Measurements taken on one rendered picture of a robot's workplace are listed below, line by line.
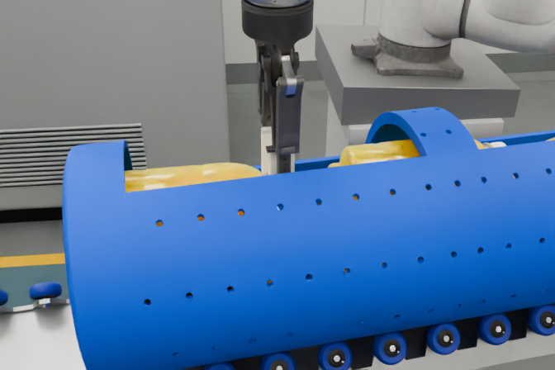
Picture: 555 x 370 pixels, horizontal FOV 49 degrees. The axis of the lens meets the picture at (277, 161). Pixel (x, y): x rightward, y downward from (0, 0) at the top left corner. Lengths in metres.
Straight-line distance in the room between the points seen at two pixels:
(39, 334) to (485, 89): 0.91
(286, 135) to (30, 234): 2.13
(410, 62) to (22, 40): 1.46
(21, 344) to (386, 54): 0.86
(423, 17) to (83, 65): 1.40
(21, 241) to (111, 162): 2.00
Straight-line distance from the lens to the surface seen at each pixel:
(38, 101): 2.40
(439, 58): 1.30
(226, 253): 0.64
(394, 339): 0.83
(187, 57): 2.24
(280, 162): 0.69
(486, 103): 1.29
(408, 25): 1.25
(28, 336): 0.95
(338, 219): 0.66
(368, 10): 3.63
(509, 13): 1.18
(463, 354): 0.90
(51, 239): 2.64
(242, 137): 3.15
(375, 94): 1.20
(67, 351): 0.91
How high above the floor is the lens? 1.59
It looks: 33 degrees down
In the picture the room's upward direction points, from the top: straight up
